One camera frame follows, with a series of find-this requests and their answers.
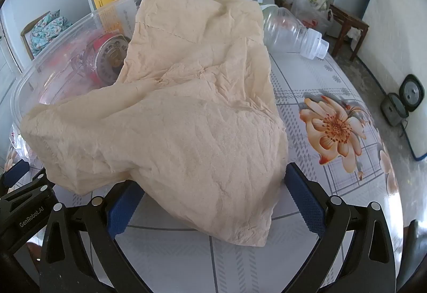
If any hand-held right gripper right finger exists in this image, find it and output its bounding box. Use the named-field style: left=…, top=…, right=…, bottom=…
left=280, top=162, right=397, bottom=293

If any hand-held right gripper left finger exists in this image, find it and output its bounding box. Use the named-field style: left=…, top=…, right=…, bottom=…
left=39, top=180, right=155, bottom=293

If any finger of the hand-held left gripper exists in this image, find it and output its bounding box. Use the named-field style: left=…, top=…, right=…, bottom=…
left=8, top=169, right=50, bottom=201
left=0, top=159, right=30, bottom=192

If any beige tissue paper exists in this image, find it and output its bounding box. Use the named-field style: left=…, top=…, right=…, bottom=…
left=20, top=0, right=289, bottom=247

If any clear bag with pink contents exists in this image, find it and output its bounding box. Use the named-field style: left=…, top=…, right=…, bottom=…
left=10, top=0, right=147, bottom=160

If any clear plastic bottle green label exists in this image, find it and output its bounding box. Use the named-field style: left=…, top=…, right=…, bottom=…
left=260, top=4, right=330, bottom=61

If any floral tablecloth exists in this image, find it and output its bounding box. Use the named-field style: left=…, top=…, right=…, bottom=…
left=0, top=39, right=401, bottom=293

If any wooden chair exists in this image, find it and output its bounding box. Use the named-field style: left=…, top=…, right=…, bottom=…
left=21, top=11, right=72, bottom=60

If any red round tin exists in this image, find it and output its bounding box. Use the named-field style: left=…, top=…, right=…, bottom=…
left=83, top=33, right=131, bottom=85

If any floral cushion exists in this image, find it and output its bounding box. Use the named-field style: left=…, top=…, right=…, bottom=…
left=28, top=11, right=72, bottom=50

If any white plastic bag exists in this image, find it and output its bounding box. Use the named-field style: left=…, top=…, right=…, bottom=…
left=294, top=0, right=334, bottom=37

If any dark wooden stool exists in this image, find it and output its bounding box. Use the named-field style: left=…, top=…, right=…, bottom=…
left=329, top=4, right=370, bottom=62

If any blue cable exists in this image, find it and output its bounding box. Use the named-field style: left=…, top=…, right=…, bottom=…
left=400, top=120, right=427, bottom=160

